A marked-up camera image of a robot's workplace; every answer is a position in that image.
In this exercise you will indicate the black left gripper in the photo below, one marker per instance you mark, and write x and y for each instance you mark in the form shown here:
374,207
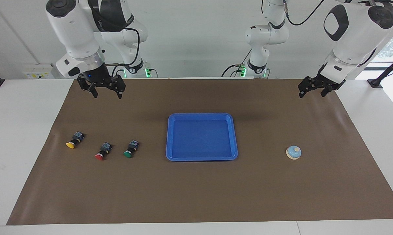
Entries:
323,83

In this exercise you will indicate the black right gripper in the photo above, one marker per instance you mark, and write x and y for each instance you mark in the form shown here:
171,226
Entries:
98,76

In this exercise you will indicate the yellow push button switch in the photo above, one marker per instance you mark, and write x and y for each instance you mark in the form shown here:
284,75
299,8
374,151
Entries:
75,139

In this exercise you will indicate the red push button switch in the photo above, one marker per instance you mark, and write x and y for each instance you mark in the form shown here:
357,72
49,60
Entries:
103,150

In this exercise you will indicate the green push button switch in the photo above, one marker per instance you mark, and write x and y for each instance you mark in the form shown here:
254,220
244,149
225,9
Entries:
131,148

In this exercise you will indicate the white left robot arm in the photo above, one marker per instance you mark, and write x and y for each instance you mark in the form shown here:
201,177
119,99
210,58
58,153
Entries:
356,36

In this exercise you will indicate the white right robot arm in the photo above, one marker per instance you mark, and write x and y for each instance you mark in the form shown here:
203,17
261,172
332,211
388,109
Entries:
72,29

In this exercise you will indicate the light blue call bell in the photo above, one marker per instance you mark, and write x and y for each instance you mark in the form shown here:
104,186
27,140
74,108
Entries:
293,151

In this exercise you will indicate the blue plastic tray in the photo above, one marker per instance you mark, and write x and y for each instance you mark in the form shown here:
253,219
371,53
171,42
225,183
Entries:
201,138

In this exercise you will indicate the black clamp stand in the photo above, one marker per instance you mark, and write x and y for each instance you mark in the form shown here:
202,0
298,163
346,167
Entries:
375,83

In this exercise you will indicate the white power socket strip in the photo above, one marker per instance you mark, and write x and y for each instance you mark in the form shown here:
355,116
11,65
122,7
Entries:
36,73

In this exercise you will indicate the brown table mat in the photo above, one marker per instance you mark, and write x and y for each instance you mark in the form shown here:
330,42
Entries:
196,189

